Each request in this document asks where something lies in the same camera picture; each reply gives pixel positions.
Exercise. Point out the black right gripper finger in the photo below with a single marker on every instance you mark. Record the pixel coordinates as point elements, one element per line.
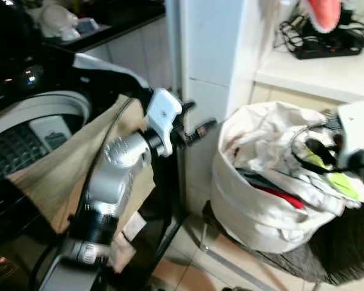
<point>320,151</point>

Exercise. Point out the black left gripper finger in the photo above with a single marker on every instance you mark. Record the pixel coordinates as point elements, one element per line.
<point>200,130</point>
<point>187,108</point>

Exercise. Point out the yellow-green garment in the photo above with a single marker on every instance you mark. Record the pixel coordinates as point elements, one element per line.
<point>343,185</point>

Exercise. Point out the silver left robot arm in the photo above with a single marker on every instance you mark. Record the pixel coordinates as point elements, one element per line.
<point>112,182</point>

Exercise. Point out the white crumpled garment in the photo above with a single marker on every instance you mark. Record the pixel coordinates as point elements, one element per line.
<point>273,130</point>

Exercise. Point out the white counter cabinet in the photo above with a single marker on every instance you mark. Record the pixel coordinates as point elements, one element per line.
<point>315,76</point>

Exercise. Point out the red garment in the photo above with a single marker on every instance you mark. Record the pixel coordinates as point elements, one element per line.
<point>279,197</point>

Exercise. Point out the black garment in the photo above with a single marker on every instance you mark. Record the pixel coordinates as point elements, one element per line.
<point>258,179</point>

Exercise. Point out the black power strip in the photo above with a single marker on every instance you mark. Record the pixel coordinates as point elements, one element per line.
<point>327,47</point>

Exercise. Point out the white fabric laundry basket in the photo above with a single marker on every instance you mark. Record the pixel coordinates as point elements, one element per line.
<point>255,221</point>

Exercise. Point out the dark kitchen counter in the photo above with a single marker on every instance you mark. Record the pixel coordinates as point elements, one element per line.
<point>127,21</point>

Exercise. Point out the black plug adapter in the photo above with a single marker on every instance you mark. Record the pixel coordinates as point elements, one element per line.
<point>347,17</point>

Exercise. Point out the orange item with white rim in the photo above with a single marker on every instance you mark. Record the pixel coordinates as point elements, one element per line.
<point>324,12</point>

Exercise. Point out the small grey-blue device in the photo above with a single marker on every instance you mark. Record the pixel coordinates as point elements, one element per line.
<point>88,25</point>

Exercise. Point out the white crumpled bag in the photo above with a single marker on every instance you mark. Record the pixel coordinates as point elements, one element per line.
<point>57,21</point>

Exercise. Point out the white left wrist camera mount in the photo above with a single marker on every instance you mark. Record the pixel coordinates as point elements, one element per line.
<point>164,112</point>

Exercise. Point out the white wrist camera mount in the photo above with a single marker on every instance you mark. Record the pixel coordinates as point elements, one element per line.
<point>164,112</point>
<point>357,130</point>

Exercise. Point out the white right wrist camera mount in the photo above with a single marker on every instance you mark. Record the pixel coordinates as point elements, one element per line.
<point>357,130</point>

